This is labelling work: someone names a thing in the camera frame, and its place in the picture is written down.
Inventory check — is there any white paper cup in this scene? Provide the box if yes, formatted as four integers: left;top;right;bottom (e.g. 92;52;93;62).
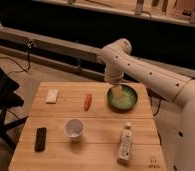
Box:
64;118;84;143

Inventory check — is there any black eraser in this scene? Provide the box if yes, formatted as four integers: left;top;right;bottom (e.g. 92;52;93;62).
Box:
35;127;47;152

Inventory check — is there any black cable on floor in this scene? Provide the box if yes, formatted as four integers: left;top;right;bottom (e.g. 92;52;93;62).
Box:
0;39;35;76

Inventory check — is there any white sponge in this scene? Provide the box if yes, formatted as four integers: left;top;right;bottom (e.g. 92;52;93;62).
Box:
45;89;59;104

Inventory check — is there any black office chair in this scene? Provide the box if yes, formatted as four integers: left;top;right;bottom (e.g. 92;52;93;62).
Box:
0;67;26;149

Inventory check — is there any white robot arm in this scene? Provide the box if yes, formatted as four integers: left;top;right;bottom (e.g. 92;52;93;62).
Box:
100;38;195;171

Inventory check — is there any green bowl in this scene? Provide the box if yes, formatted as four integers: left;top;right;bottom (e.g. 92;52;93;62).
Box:
107;84;138;112

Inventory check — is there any white plastic bottle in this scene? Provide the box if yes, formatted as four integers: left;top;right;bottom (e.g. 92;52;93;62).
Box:
118;122;132;165

